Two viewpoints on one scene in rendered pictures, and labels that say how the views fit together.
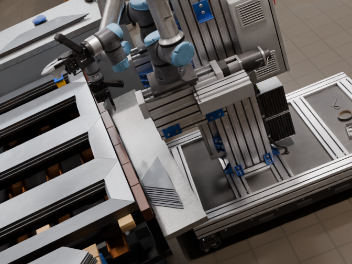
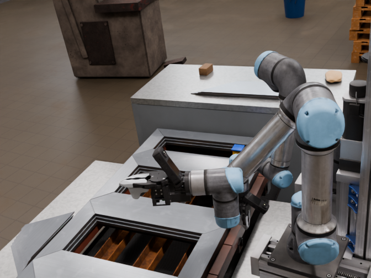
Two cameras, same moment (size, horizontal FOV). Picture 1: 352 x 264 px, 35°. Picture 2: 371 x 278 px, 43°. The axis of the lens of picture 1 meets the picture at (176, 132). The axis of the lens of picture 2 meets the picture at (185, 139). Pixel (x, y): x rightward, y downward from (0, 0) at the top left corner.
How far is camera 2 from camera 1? 1.17 m
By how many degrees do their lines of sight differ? 28
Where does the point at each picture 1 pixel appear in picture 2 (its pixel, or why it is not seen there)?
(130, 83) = not seen: hidden behind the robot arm
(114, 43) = (223, 195)
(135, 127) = not seen: hidden behind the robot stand
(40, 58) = (237, 116)
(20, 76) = (212, 122)
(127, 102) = (284, 216)
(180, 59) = (309, 256)
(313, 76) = not seen: outside the picture
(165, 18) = (313, 199)
